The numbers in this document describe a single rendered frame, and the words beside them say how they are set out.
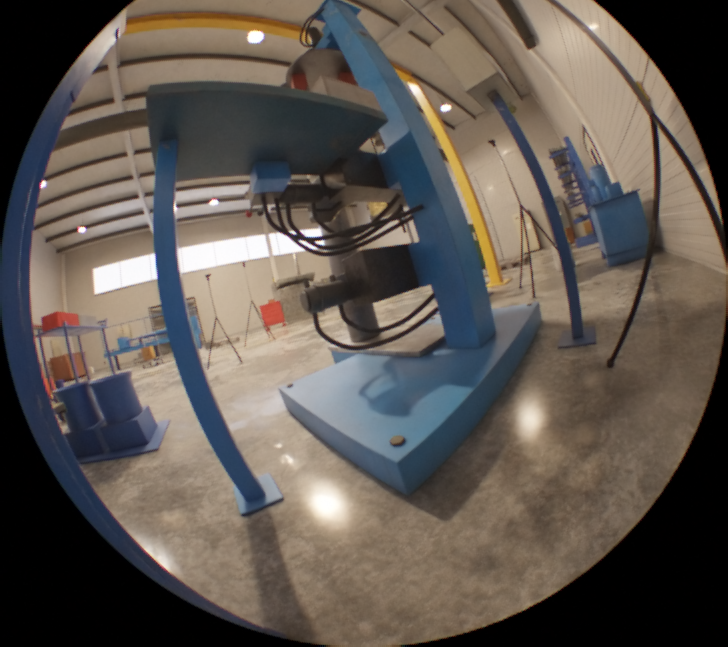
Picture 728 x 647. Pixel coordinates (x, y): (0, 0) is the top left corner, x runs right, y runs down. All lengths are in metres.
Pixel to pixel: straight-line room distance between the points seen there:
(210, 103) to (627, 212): 2.93
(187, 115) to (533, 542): 1.14
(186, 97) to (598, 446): 1.22
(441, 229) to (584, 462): 0.87
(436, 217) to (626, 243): 2.20
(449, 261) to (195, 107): 0.97
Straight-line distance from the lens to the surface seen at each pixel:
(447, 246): 0.93
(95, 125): 7.32
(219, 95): 0.70
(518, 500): 0.55
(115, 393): 1.44
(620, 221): 2.75
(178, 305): 0.59
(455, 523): 0.53
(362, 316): 1.51
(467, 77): 1.25
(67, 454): 0.26
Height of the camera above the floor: 0.46
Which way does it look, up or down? 2 degrees up
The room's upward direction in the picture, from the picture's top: 16 degrees counter-clockwise
